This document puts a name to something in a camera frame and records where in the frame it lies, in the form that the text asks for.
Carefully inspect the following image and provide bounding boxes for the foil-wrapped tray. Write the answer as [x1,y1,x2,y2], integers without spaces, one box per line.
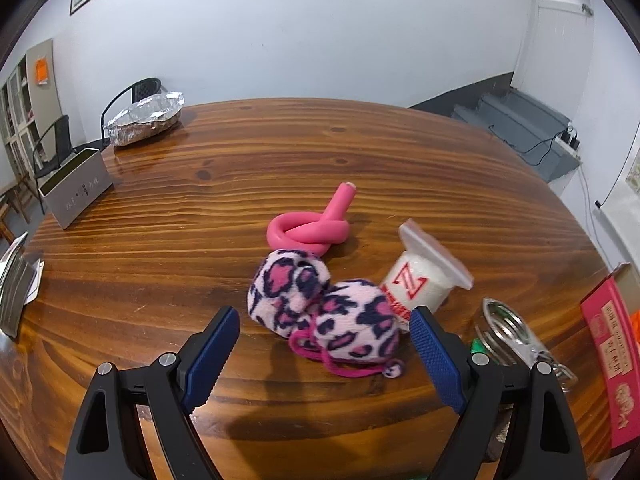
[102,91,185,147]

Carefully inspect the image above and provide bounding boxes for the large metal clip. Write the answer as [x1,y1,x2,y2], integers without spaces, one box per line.
[472,297,573,396]

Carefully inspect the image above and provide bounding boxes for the white power strip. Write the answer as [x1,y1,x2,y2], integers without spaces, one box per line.
[555,127,583,161]

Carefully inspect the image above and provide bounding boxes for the grey document stack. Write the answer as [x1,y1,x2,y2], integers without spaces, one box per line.
[0,232,45,341]

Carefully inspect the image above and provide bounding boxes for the grey stairs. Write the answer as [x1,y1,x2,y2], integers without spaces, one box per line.
[407,72,583,181]

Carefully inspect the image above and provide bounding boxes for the black power cable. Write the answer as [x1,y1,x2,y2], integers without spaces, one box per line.
[487,125,576,166]

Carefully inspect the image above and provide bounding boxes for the pink tin container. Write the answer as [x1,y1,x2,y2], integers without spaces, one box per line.
[580,265,640,458]

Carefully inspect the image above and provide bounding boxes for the wooden chair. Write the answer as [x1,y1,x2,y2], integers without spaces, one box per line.
[0,170,36,241]

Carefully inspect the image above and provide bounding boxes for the knotted pink foam rod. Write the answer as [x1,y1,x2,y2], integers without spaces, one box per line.
[266,182,357,257]

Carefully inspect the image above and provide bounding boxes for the thin wall cable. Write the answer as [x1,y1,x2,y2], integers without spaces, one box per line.
[577,162,616,271]

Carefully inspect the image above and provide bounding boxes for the white door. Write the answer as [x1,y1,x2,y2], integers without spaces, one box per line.
[515,0,613,126]

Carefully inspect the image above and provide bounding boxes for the black chair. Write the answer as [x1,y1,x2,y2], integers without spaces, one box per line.
[101,77,163,126]
[32,115,93,181]

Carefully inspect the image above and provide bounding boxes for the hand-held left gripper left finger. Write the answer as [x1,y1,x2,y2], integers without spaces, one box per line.
[62,306,241,480]

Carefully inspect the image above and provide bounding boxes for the grey glass-door cabinet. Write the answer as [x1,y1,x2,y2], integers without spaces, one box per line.
[0,37,63,181]

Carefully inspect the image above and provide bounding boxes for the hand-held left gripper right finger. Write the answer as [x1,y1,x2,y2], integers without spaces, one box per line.
[409,306,587,480]

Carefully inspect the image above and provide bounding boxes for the pink leopard plush earmuffs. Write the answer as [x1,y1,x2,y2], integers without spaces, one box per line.
[247,249,406,380]

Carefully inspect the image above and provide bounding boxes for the grey rectangular box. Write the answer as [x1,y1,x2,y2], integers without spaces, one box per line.
[39,147,113,230]

